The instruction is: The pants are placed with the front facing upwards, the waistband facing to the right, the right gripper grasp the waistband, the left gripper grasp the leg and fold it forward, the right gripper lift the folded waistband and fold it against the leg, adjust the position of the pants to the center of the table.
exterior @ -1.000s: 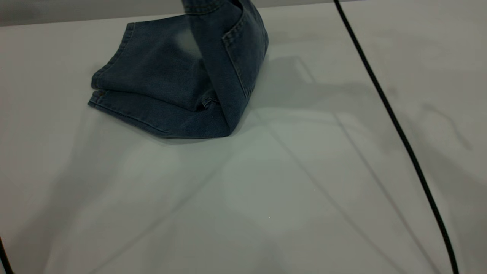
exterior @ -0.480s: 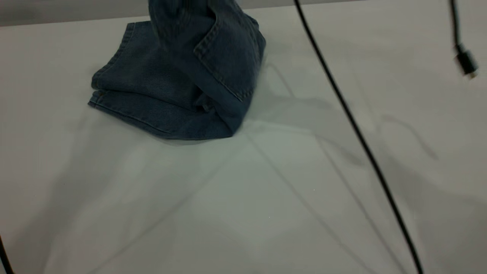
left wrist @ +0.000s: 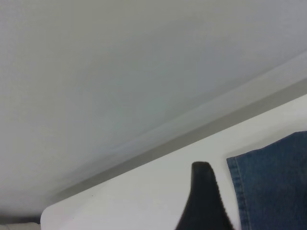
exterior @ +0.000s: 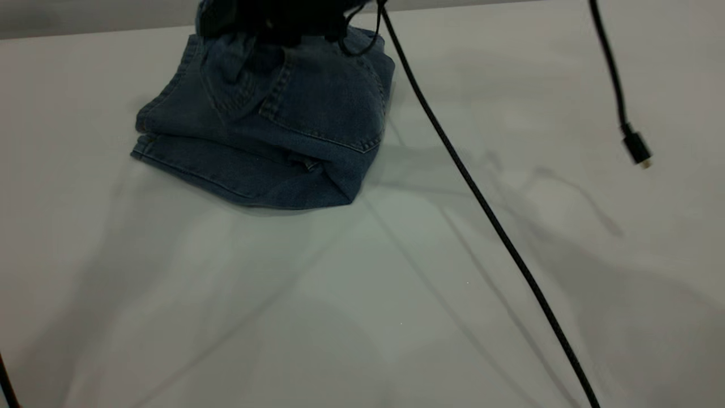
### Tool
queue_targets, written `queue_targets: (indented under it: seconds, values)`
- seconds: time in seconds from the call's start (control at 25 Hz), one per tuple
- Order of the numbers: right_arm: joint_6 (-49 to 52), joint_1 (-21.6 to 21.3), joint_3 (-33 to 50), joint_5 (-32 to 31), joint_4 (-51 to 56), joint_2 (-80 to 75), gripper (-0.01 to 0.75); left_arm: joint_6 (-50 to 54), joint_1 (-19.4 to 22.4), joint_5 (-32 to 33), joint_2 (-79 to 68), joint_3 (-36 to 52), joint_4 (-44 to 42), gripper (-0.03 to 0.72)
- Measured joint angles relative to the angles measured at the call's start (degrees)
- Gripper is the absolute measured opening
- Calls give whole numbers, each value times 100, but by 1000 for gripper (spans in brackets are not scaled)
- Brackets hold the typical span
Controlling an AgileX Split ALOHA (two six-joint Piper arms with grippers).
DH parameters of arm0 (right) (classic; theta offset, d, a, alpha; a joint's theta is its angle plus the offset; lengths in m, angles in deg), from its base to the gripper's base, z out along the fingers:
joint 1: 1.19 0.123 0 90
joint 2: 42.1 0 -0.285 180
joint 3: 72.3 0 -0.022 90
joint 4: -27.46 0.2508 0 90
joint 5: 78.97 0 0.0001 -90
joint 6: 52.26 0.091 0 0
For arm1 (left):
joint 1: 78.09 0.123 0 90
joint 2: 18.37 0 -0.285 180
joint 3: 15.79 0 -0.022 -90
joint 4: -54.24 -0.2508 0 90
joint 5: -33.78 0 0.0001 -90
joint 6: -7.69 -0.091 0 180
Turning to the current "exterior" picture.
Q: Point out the blue denim shorts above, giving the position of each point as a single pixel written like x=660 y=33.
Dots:
x=317 y=107

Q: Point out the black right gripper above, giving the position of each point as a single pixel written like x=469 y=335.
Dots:
x=283 y=17

